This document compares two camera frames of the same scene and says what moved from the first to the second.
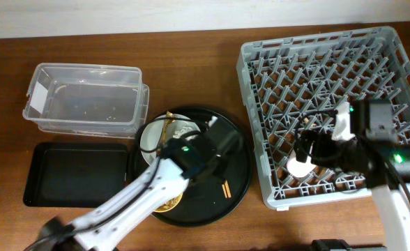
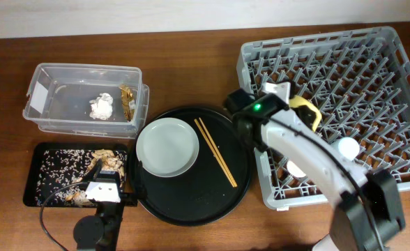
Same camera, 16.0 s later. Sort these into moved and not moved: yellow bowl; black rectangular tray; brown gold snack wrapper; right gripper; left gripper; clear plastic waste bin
Moved: yellow bowl; left gripper; brown gold snack wrapper; right gripper
Not moved: clear plastic waste bin; black rectangular tray
